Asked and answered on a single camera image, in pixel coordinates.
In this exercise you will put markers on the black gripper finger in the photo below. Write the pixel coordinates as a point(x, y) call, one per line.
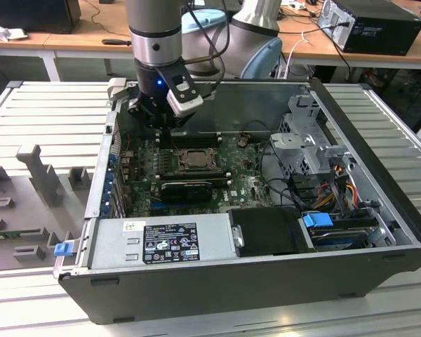
point(179, 121)
point(144, 114)

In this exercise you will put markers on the metal locking lever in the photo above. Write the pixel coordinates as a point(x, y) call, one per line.
point(196, 150)
point(200, 171)

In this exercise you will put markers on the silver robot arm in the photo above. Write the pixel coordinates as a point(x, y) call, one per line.
point(154, 45)

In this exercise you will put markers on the black RAM slot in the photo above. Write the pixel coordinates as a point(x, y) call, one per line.
point(168, 172)
point(217, 180)
point(203, 143)
point(203, 136)

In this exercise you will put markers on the CPU socket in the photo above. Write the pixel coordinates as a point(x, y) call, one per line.
point(179, 165)

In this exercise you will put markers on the coin cell battery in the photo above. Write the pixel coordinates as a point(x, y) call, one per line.
point(242, 141)

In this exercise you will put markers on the black graphics card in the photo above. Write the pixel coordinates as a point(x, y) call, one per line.
point(186, 192)

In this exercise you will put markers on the wooden desk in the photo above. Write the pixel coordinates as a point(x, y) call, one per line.
point(91, 21)

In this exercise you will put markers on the green motherboard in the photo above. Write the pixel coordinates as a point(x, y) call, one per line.
point(245, 182)

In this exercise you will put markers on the metal drive cage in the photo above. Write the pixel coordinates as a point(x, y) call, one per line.
point(291, 142)

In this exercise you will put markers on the black label sticker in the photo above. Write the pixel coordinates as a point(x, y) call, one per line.
point(170, 242)

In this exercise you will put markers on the grey power supply unit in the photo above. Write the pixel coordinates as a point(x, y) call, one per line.
point(108, 242)

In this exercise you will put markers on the large black box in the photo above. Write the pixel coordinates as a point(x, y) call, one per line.
point(31, 14)

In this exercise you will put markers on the black plastic shroud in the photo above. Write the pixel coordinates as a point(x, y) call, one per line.
point(266, 231)

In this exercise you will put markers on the grey parts rack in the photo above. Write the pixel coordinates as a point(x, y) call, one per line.
point(38, 210)

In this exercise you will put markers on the crumpled white paper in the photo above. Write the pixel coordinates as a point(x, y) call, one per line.
point(7, 33)

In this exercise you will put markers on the blue case latch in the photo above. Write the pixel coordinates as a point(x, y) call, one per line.
point(63, 249)

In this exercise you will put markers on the hard disk in blue carrier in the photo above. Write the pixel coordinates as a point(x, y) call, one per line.
point(315, 221)

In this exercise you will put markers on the black open PC case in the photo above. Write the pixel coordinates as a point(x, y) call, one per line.
point(196, 291)

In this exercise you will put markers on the black desktop computer tower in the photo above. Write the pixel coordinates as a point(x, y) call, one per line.
point(379, 31)

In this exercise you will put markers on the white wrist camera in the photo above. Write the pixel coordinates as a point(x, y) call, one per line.
point(186, 102)

